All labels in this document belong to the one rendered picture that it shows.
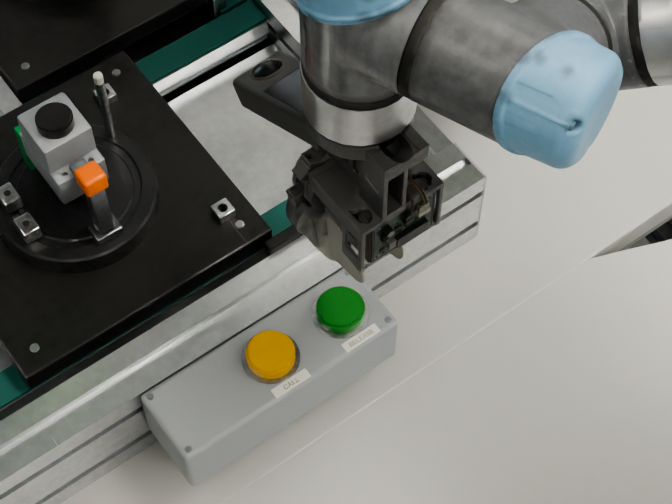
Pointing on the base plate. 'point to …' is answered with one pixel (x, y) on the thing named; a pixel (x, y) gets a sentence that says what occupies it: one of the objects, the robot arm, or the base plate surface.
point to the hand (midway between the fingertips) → (340, 242)
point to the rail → (103, 462)
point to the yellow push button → (270, 354)
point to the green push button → (340, 309)
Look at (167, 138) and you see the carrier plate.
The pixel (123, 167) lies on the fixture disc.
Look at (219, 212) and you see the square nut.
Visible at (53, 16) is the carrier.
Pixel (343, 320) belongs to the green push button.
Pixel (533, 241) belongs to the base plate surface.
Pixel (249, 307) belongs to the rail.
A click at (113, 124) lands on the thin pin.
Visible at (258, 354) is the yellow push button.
